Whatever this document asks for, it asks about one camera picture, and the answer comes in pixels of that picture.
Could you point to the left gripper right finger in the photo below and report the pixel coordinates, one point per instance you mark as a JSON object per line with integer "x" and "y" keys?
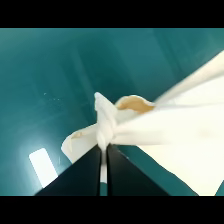
{"x": 130, "y": 176}

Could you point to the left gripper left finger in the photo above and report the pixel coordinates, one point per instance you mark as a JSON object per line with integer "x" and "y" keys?
{"x": 80, "y": 176}

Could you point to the cream shirt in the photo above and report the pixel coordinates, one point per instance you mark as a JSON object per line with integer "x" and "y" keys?
{"x": 186, "y": 133}

